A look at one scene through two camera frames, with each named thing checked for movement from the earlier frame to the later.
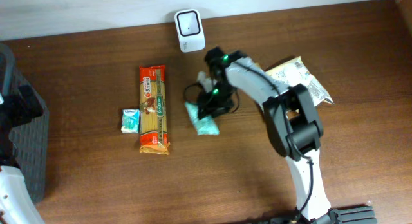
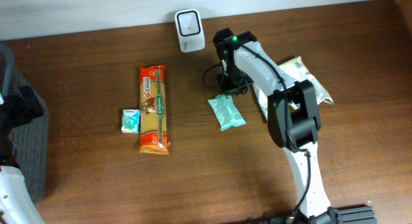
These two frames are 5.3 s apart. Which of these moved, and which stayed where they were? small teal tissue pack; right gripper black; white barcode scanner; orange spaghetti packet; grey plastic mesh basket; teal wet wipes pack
Moved: right gripper black; teal wet wipes pack
Stayed: white barcode scanner; grey plastic mesh basket; orange spaghetti packet; small teal tissue pack
